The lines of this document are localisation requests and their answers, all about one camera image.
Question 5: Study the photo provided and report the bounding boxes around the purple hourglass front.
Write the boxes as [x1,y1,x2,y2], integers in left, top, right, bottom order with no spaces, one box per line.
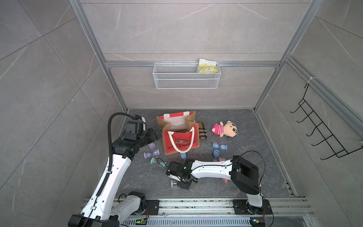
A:
[171,180,178,188]

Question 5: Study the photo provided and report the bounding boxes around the purple hourglass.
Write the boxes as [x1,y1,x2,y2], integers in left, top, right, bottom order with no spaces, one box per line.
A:
[148,143,156,149]
[171,180,178,188]
[143,149,160,159]

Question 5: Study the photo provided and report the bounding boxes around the red burlap canvas bag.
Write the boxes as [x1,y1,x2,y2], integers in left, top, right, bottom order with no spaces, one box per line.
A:
[157,111,200,156]

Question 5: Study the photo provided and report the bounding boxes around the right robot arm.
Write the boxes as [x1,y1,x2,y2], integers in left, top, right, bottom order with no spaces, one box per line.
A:
[166,155,273,215]

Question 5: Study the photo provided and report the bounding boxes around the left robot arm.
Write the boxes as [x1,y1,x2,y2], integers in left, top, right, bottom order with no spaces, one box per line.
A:
[68,112,162,227]

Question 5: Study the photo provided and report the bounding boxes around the blue hourglass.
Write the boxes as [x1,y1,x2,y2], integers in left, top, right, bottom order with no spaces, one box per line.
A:
[212,142,228,150]
[213,149,220,162]
[180,153,187,160]

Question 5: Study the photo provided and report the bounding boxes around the green hourglass left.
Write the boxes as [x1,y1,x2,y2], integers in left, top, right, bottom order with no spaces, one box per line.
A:
[150,158,168,169]

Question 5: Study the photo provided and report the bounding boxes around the purple hourglass near bag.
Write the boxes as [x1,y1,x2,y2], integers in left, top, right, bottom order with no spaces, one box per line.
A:
[148,143,156,149]

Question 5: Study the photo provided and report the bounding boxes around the purple hourglass lying left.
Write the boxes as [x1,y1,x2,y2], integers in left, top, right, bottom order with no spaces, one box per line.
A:
[143,149,160,159]

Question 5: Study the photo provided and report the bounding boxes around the blue hourglass lower centre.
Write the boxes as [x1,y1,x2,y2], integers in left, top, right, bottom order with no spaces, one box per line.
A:
[213,149,220,162]

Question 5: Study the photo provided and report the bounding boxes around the blue hourglass right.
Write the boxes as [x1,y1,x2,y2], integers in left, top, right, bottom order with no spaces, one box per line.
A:
[212,142,228,150]

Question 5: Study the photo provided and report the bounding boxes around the plaid glasses case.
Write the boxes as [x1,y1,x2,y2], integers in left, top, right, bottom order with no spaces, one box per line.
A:
[198,122,208,140]

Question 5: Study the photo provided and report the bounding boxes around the pink plush pig doll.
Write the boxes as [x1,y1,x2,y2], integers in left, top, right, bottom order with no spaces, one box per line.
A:
[212,121,238,138]

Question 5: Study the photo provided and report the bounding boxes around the yellow wipes packet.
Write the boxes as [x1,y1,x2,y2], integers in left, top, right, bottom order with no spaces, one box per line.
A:
[197,59,219,73]

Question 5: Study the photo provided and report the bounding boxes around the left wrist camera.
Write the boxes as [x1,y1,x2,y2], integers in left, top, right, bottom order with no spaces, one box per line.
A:
[125,115,146,135]

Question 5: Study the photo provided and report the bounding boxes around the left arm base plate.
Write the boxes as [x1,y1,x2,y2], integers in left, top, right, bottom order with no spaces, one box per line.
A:
[130,200,160,215]

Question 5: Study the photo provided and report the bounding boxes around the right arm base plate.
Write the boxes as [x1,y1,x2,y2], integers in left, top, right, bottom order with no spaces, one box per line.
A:
[232,198,273,215]

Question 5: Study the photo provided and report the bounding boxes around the white wire mesh basket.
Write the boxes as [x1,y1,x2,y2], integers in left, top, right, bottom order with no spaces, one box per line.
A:
[153,63,221,89]

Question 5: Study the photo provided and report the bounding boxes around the black wire hook rack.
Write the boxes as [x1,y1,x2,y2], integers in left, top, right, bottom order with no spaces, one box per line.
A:
[290,83,363,160]

